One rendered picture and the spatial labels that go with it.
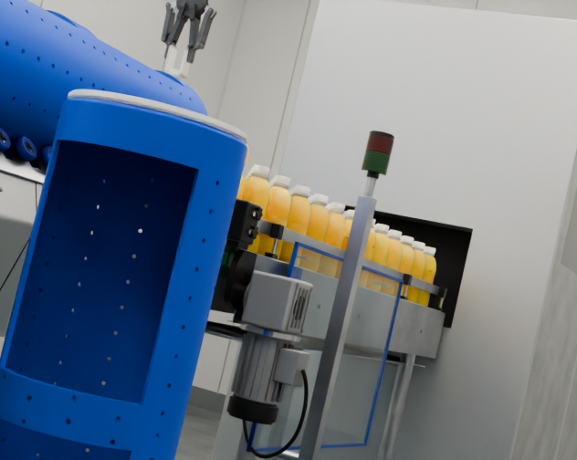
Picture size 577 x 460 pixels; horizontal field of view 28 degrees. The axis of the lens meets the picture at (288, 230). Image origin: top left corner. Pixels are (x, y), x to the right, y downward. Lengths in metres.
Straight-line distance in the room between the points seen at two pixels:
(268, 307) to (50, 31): 0.83
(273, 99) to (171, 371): 5.95
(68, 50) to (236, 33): 5.78
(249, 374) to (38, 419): 0.97
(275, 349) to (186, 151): 0.98
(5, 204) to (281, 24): 5.79
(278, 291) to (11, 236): 0.72
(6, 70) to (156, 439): 0.66
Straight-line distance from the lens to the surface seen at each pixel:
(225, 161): 1.66
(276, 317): 2.50
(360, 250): 2.76
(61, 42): 2.06
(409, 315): 3.68
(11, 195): 2.00
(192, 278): 1.64
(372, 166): 2.77
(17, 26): 1.96
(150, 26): 7.05
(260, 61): 7.66
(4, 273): 2.06
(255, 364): 2.53
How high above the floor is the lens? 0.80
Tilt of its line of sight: 4 degrees up
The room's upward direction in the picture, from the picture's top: 13 degrees clockwise
